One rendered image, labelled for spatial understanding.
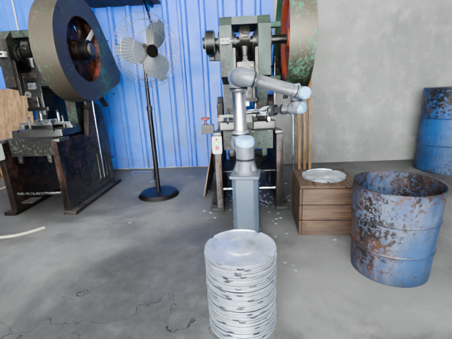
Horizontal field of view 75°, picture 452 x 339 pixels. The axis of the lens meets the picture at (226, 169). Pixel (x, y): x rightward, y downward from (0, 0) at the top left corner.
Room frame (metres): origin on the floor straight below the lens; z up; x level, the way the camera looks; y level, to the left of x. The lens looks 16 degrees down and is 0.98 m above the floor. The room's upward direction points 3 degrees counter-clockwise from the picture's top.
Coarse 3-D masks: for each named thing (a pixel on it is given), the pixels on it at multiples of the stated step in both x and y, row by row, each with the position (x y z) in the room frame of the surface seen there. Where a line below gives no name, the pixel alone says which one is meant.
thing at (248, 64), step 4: (244, 60) 2.49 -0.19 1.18; (248, 60) 2.49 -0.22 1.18; (236, 64) 2.45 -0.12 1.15; (240, 64) 2.45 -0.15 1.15; (244, 64) 2.45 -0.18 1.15; (248, 64) 2.45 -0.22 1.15; (252, 64) 2.45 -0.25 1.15; (248, 68) 2.45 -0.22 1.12; (252, 68) 2.45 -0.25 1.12; (248, 88) 2.42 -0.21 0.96; (252, 88) 2.45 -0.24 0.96; (248, 92) 2.42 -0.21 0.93; (252, 92) 2.42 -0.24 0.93; (248, 96) 2.42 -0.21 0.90; (252, 96) 2.42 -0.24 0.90
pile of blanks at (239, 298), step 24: (216, 264) 0.96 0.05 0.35; (264, 264) 0.95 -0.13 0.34; (216, 288) 0.96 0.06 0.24; (240, 288) 0.92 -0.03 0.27; (264, 288) 0.94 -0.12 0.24; (216, 312) 0.97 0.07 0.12; (240, 312) 0.93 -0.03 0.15; (264, 312) 0.95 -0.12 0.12; (240, 336) 0.92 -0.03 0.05; (264, 336) 0.94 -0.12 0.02
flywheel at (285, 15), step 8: (288, 0) 2.57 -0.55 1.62; (288, 8) 2.65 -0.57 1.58; (288, 16) 2.64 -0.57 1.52; (280, 24) 2.82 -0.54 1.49; (288, 24) 2.64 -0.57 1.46; (280, 32) 2.82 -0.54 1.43; (288, 32) 2.45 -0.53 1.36; (288, 40) 2.44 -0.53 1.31; (280, 48) 2.82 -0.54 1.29; (288, 48) 2.50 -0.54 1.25; (280, 56) 2.81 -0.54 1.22; (288, 56) 2.62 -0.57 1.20; (280, 64) 2.81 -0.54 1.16
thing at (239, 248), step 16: (208, 240) 1.12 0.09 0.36; (224, 240) 1.13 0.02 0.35; (240, 240) 1.11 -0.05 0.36; (256, 240) 1.11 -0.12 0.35; (272, 240) 1.10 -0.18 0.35; (208, 256) 1.00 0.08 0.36; (224, 256) 1.00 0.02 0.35; (240, 256) 1.00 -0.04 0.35; (256, 256) 0.99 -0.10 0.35; (272, 256) 0.99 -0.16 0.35
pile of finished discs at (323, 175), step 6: (306, 174) 1.98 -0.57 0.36; (312, 174) 1.98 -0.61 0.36; (318, 174) 1.95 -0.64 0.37; (324, 174) 1.94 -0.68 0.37; (330, 174) 1.94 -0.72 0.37; (336, 174) 1.95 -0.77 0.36; (342, 174) 1.94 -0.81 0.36; (312, 180) 1.86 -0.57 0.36; (318, 180) 1.83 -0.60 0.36; (324, 180) 1.81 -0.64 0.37; (330, 180) 1.81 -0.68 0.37; (336, 180) 1.81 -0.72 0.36; (342, 180) 1.84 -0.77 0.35
